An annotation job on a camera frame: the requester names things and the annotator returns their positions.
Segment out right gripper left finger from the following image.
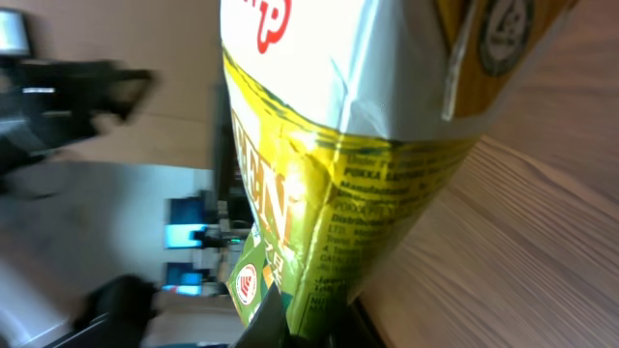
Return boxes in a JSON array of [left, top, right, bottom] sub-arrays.
[[231, 285, 290, 348]]

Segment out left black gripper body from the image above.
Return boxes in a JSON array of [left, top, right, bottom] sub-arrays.
[[1, 60, 157, 193]]

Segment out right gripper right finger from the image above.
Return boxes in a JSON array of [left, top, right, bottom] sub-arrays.
[[333, 302, 386, 348]]

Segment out green juice carton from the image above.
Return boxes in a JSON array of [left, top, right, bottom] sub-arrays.
[[221, 0, 573, 342]]

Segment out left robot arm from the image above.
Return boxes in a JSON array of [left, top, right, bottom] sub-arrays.
[[1, 60, 157, 347]]

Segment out blurred background monitors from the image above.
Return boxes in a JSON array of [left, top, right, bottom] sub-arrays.
[[162, 189, 244, 297]]

